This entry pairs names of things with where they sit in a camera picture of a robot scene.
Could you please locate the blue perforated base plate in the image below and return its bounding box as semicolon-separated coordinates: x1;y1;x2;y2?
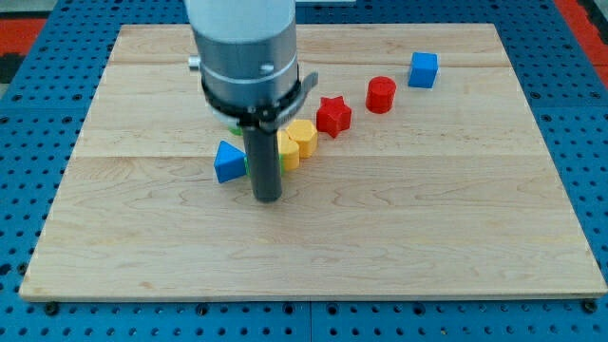
1;0;607;341

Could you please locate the red star block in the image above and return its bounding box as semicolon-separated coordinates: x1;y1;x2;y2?
316;96;352;138

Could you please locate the yellow heart block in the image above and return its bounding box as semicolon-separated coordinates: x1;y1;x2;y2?
277;130;300;171

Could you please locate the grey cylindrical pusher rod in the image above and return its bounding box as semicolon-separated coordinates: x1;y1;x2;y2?
242;126;282;202

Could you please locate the wooden board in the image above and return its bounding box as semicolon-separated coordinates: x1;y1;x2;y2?
20;24;607;302

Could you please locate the black clamp ring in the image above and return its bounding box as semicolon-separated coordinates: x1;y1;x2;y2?
199;70;319;133

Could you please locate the red cylinder block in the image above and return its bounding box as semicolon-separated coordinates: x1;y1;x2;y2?
366;76;397;114

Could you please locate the blue cube block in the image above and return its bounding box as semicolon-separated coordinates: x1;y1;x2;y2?
408;52;439;88

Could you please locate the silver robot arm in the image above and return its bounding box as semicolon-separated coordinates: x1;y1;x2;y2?
185;0;300;124

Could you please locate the blue triangle block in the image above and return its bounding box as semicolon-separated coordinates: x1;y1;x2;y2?
214;141;246;183

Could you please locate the yellow hexagon block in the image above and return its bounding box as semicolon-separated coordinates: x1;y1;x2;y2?
286;119;318;159

